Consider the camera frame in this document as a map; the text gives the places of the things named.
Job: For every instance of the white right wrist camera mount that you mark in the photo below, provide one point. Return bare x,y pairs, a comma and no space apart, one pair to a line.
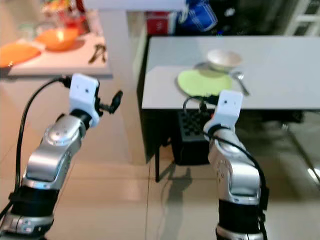
228,107

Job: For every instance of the orange bowl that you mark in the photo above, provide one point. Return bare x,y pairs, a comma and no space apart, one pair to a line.
57,38

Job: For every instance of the clear drinking glass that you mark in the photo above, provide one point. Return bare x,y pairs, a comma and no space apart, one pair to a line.
26,32

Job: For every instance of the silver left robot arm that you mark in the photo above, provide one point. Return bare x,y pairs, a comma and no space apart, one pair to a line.
52,150

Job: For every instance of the black plastic crate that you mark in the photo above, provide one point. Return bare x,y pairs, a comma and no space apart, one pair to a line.
187,142

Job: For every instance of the silver metal spoon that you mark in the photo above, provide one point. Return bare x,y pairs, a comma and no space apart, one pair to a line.
240,78

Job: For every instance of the red box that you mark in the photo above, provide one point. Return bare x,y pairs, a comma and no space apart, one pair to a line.
159,22

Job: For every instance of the white ceramic bowl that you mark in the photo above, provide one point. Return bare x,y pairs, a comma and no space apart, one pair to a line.
224,59

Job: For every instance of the red bowl with snacks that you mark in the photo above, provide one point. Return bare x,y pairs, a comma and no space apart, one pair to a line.
71,20

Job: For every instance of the dark cutlery pile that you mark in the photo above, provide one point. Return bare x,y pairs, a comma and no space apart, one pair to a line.
98,52

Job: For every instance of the white side counter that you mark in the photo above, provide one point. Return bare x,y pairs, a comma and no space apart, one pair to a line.
70,62

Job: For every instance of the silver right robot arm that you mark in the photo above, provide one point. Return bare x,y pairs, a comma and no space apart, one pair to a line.
237,175

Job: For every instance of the orange plate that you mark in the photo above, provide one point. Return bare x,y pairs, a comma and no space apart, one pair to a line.
17,52

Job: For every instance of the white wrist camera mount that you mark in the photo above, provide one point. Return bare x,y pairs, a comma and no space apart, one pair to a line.
84,94
228,107

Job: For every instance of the light green plate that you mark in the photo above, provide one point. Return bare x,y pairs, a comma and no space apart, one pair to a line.
200,82

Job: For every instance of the blue and white bag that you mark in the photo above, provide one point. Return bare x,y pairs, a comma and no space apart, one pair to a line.
200,15

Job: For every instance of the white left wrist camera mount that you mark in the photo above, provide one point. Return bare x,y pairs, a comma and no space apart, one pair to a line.
84,94

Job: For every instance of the white dining table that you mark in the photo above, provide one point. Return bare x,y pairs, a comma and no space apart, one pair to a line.
275,65

